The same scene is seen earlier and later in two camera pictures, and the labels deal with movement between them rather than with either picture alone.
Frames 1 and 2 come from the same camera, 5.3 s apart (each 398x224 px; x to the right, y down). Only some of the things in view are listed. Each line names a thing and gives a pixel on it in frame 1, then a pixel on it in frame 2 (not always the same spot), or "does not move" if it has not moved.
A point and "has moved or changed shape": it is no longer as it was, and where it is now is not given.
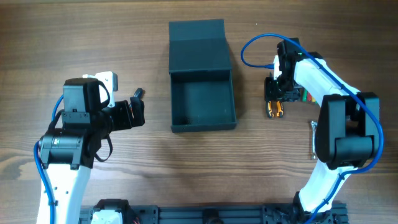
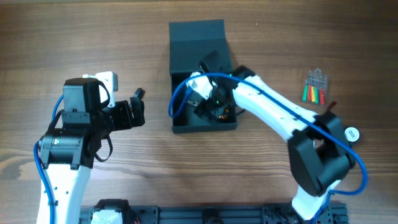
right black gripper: (273, 94) → (203, 109)
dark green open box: (202, 93) does not move
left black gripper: (136, 111) does not move
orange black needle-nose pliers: (280, 107) has moved or changed shape
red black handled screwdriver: (139, 93) does not move
